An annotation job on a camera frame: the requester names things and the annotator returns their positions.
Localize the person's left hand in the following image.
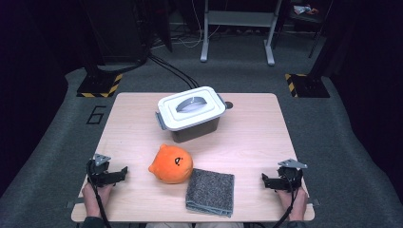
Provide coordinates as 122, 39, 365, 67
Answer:
82, 182, 113, 218

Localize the white box lid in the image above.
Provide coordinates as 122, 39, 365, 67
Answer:
157, 85, 227, 132

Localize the person's right hand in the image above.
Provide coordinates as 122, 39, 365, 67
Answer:
278, 186, 308, 221

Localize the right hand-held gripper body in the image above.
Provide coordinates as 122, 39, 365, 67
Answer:
276, 159, 308, 193

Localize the white metal stand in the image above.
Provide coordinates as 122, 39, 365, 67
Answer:
200, 0, 276, 67

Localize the black cabinet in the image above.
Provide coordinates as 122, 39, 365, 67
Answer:
84, 0, 150, 65

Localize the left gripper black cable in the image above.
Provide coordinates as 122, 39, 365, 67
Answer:
88, 175, 112, 228

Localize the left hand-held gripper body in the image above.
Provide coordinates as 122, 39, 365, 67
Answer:
86, 153, 112, 188

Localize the black floor cable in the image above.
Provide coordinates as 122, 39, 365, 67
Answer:
147, 56, 196, 90
148, 54, 202, 89

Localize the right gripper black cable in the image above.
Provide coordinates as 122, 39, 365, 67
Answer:
273, 175, 298, 228

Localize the small white orange object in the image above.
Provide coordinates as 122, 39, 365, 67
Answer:
294, 4, 319, 16

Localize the orange plush toy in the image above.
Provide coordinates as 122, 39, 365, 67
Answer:
147, 143, 194, 185

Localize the white floor cable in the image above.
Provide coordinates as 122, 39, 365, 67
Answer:
177, 0, 222, 49

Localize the grey fluffy towel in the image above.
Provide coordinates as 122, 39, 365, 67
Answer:
184, 168, 236, 219

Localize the grey transparent storage box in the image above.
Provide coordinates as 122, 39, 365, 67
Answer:
155, 93, 228, 143

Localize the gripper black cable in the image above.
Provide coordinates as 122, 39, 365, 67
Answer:
88, 175, 112, 228
273, 175, 298, 228

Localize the black yellow striped stand base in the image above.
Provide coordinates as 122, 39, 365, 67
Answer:
76, 73, 124, 99
284, 73, 331, 99

